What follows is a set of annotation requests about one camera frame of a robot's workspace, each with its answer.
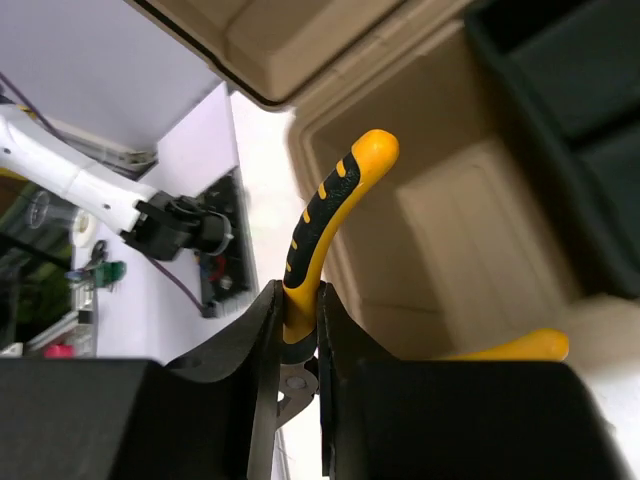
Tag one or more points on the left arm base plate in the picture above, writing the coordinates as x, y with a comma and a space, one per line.
226, 276

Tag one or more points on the black toolbox inner tray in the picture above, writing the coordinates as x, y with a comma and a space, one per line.
570, 72

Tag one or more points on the yellow black long-nose pliers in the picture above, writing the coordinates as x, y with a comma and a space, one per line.
330, 225

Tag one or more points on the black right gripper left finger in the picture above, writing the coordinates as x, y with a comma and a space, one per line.
208, 414

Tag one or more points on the tan plastic toolbox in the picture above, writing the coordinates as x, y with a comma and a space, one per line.
347, 67

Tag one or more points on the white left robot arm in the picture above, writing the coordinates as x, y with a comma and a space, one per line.
149, 220

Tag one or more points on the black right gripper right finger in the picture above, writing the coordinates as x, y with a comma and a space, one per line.
516, 411

